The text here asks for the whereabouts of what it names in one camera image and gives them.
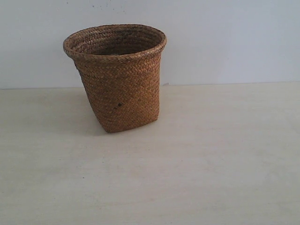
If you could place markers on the brown woven wicker basket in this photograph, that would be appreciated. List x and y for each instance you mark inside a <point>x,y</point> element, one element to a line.
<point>119,66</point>

